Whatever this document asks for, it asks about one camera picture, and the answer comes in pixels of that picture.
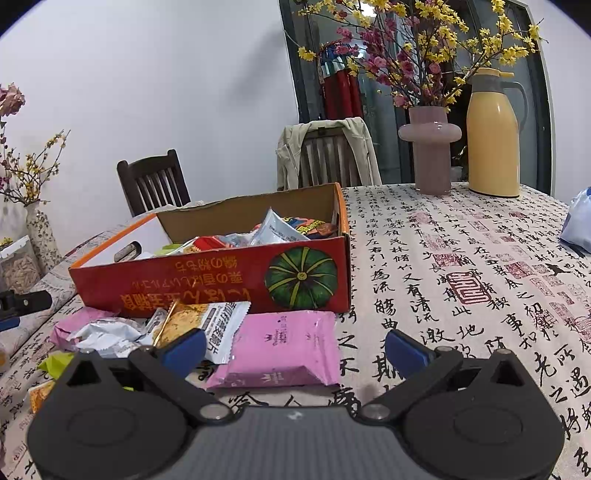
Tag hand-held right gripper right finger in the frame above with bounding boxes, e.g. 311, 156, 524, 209
358, 330, 525, 425

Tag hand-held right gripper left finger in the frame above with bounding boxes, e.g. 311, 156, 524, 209
48, 329, 236, 425

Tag silver orange cracker packet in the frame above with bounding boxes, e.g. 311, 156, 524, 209
154, 301, 251, 365

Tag small pink snack packet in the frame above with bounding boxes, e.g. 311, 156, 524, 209
50, 308, 120, 348

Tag orange cardboard box pumpkin print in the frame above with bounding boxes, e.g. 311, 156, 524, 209
68, 182, 352, 319

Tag silver white snack packet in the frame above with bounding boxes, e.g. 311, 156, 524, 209
68, 320, 149, 359

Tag golden snack packet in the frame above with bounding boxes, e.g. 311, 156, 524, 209
28, 381, 58, 414

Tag large pink snack packet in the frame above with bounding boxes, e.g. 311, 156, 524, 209
205, 310, 342, 391

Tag plain silver snack packet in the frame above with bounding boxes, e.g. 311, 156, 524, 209
252, 208, 311, 245

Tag clear jar with white lid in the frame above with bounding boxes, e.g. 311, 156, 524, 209
0, 235, 44, 294

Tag grey patterned cloth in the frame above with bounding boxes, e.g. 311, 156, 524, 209
0, 222, 139, 370

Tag floral patterned vase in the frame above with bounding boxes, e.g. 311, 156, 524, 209
24, 203, 63, 273

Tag red white snack packet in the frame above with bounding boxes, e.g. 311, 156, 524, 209
182, 235, 234, 254

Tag dark wooden chair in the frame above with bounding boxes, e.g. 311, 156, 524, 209
116, 148, 191, 217

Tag pink vase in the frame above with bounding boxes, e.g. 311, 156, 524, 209
398, 106, 462, 195

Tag pink flowers with yellow twigs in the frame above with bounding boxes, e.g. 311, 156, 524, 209
0, 83, 71, 206

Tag brown slatted wooden chair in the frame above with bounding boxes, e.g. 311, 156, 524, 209
298, 121, 370, 189

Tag blue white plastic bag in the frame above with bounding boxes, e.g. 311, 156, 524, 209
558, 187, 591, 258

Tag yellow thermos jug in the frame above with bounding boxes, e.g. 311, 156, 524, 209
466, 68, 529, 199

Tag beige jacket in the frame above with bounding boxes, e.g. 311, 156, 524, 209
276, 117, 383, 191

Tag red hanging garment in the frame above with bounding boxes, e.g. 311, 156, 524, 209
320, 41, 365, 120

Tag yellow and pink flower branches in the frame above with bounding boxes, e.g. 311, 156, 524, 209
295, 0, 541, 112

